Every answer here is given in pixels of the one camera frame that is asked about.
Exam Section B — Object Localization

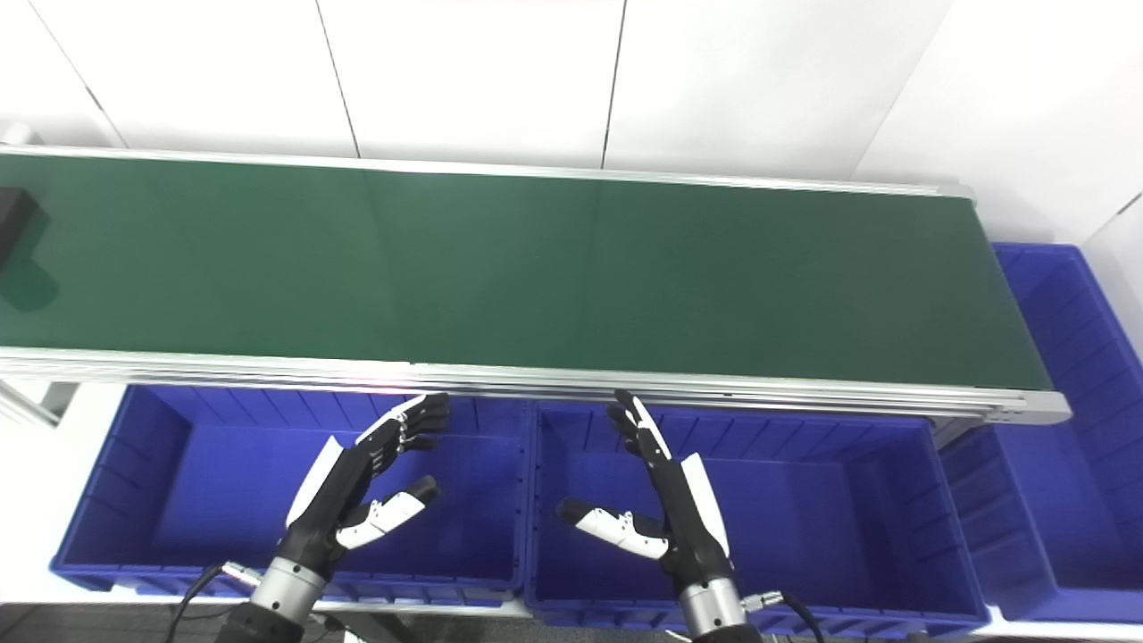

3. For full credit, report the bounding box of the black cylinder block part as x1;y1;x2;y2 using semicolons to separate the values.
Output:
0;188;42;264

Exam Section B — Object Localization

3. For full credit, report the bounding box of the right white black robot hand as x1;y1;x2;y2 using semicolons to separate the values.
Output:
555;389;735;590

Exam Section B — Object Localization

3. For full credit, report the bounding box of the green conveyor belt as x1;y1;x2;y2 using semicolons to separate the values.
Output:
0;143;1072;425

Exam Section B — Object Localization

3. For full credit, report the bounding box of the blue plastic bin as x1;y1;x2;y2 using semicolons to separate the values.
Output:
49;384;532;610
525;400;992;639
938;243;1143;623

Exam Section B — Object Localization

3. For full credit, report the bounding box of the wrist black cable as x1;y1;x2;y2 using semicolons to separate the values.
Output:
165;561;266;643
741;589;827;643

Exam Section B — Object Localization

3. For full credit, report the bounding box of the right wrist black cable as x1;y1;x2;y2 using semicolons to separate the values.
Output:
741;589;827;643

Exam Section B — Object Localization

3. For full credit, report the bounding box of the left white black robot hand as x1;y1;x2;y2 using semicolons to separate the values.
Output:
284;391;452;572

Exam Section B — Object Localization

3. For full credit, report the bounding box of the aluminium conveyor support leg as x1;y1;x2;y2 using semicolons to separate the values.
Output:
0;380;79;426

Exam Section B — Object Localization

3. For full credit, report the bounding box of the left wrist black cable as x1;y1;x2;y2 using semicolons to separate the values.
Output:
165;561;266;643

